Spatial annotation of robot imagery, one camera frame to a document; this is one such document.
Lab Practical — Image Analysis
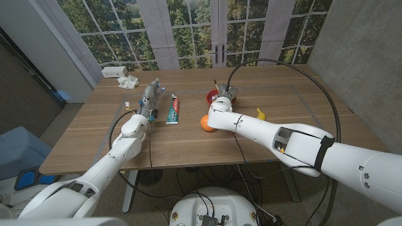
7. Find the white table leg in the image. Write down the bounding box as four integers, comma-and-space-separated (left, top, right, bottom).
121, 169, 139, 214

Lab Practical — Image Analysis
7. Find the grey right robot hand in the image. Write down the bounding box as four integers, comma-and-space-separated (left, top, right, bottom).
212, 83, 239, 103

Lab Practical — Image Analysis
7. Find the red bowl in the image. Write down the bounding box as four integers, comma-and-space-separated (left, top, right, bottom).
205, 89, 237, 106

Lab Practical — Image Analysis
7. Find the crumpled white tissue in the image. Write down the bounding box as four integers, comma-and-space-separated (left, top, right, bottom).
117, 75, 139, 90

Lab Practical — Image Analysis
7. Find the white robot torso base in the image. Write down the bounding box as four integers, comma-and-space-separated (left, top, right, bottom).
168, 186, 259, 226

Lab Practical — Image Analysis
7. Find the white floor cable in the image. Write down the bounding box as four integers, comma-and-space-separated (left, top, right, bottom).
237, 164, 277, 220

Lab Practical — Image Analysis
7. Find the white power strip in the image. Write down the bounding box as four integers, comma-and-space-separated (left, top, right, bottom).
100, 65, 129, 79

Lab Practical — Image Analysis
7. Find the orange fruit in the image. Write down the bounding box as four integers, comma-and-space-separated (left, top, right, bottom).
200, 114, 216, 132

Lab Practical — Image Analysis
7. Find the white robot chest panel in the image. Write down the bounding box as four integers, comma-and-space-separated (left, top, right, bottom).
0, 217, 128, 226

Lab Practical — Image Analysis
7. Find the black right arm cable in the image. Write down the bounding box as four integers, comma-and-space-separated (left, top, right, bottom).
225, 58, 342, 226

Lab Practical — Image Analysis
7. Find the grey table leg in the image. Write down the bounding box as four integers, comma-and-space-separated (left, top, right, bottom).
278, 163, 302, 202

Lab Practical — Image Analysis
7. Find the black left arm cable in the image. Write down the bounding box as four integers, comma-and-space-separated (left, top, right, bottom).
108, 109, 180, 202

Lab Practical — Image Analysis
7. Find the blue black foot pad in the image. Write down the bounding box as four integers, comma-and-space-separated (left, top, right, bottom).
14, 166, 62, 191

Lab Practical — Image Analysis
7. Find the printed window backdrop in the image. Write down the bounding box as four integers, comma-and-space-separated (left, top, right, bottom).
28, 0, 334, 72

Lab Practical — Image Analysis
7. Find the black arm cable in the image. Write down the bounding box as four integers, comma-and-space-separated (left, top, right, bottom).
108, 109, 180, 202
225, 58, 342, 226

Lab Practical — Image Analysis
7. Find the green red toothpaste tube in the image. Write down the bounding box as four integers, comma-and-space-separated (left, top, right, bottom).
165, 94, 180, 125

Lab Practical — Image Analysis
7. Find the round black floor fan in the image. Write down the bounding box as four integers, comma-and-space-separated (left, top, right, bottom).
138, 169, 163, 187

